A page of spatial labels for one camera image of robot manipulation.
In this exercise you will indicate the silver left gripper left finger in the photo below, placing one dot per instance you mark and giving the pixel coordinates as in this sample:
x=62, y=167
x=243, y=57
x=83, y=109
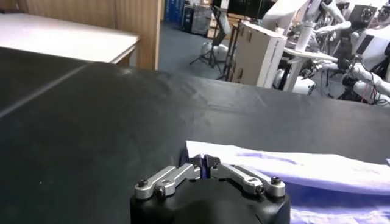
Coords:
x=170, y=179

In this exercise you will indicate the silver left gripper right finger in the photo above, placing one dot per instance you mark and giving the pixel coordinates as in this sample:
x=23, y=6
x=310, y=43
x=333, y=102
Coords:
x=243, y=178

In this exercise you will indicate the purple printed t-shirt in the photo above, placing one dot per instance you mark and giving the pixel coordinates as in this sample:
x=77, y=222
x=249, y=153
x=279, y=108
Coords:
x=304, y=170

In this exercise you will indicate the black table cover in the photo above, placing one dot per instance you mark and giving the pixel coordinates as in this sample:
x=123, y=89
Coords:
x=24, y=76
x=122, y=121

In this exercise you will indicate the tall white cardboard box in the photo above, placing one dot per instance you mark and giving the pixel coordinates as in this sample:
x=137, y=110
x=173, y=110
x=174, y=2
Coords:
x=259, y=54

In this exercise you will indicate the white round base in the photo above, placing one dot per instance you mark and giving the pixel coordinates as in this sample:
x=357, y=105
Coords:
x=213, y=48

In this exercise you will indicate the white side table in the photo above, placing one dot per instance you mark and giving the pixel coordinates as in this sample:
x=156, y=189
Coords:
x=310, y=55

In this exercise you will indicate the black monitor tripod stand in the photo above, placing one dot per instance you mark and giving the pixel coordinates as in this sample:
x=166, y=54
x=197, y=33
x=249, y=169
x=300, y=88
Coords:
x=222, y=27

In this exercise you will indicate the white humanoid robot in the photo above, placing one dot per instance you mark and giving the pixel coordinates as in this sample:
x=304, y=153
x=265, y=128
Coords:
x=306, y=36
x=371, y=48

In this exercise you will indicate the black equipment case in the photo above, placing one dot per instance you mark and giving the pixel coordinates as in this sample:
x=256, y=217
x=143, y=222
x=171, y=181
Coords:
x=196, y=19

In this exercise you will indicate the wooden desk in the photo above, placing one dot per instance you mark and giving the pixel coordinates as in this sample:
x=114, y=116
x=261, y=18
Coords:
x=137, y=18

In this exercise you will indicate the white curved panel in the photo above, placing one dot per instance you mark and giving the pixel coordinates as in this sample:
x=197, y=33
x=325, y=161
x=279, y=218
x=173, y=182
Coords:
x=280, y=15

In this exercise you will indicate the blue boxes stack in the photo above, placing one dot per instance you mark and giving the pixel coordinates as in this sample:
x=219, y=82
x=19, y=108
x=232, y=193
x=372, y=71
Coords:
x=173, y=10

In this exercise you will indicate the black monitor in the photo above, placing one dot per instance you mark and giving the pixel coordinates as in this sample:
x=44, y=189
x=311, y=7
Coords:
x=250, y=7

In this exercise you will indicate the white desk table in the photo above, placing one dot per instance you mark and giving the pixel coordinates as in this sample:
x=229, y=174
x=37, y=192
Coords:
x=61, y=36

